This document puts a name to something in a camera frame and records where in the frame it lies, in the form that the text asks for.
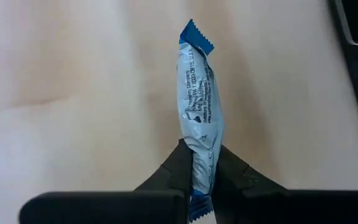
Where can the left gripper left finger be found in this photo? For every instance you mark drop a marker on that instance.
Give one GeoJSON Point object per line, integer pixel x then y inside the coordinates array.
{"type": "Point", "coordinates": [135, 207]}

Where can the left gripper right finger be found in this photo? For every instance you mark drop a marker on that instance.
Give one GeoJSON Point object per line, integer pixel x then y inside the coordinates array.
{"type": "Point", "coordinates": [275, 207]}

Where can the blue white candy bar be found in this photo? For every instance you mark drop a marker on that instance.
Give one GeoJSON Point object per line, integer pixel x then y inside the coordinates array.
{"type": "Point", "coordinates": [199, 93]}

